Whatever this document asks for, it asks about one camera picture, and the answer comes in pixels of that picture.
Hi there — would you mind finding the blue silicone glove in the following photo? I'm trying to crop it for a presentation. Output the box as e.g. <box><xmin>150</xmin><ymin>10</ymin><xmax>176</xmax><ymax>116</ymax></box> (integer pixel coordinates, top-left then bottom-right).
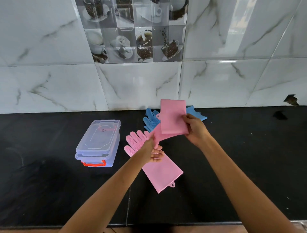
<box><xmin>186</xmin><ymin>105</ymin><xmax>208</xmax><ymax>121</ymax></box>
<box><xmin>143</xmin><ymin>108</ymin><xmax>161</xmax><ymax>133</ymax></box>

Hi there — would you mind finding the clear plastic storage box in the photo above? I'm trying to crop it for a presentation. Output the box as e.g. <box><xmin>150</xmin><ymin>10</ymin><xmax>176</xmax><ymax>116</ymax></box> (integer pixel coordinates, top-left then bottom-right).
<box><xmin>75</xmin><ymin>130</ymin><xmax>120</xmax><ymax>168</ymax></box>

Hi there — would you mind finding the dark brown scrap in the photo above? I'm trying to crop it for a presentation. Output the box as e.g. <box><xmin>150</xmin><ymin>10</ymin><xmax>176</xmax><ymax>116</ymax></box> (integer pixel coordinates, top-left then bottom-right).
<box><xmin>284</xmin><ymin>94</ymin><xmax>300</xmax><ymax>107</ymax></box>

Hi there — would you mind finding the clear plastic box lid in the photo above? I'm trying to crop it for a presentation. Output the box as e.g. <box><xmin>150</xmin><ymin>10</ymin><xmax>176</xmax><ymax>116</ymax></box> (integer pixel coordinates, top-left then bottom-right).
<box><xmin>76</xmin><ymin>119</ymin><xmax>121</xmax><ymax>154</ymax></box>

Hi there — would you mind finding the red box handle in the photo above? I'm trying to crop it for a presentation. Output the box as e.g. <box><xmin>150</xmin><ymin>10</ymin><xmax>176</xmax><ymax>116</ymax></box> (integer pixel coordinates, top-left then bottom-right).
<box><xmin>82</xmin><ymin>160</ymin><xmax>106</xmax><ymax>167</ymax></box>

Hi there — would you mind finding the person's left hand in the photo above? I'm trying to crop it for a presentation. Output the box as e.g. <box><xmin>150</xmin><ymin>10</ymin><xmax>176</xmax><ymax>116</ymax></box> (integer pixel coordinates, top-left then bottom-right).
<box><xmin>139</xmin><ymin>135</ymin><xmax>165</xmax><ymax>166</ymax></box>

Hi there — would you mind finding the person's right hand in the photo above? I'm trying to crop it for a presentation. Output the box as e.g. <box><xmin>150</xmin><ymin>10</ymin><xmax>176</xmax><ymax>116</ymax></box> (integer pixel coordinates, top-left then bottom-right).
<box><xmin>182</xmin><ymin>113</ymin><xmax>213</xmax><ymax>147</ymax></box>

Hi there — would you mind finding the pink silicone glove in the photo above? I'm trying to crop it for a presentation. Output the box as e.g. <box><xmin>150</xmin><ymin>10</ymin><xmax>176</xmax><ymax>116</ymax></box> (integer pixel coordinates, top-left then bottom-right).
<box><xmin>149</xmin><ymin>99</ymin><xmax>189</xmax><ymax>150</ymax></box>
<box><xmin>124</xmin><ymin>130</ymin><xmax>184</xmax><ymax>194</ymax></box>

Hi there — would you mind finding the person's right forearm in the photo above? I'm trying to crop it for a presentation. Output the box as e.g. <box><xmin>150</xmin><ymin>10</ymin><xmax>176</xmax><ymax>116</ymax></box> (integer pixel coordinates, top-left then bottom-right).
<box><xmin>201</xmin><ymin>137</ymin><xmax>301</xmax><ymax>233</ymax></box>

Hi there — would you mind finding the person's left forearm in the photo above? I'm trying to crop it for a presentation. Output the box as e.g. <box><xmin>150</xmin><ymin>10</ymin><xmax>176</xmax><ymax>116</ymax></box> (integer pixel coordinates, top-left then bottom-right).
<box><xmin>58</xmin><ymin>154</ymin><xmax>150</xmax><ymax>233</ymax></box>

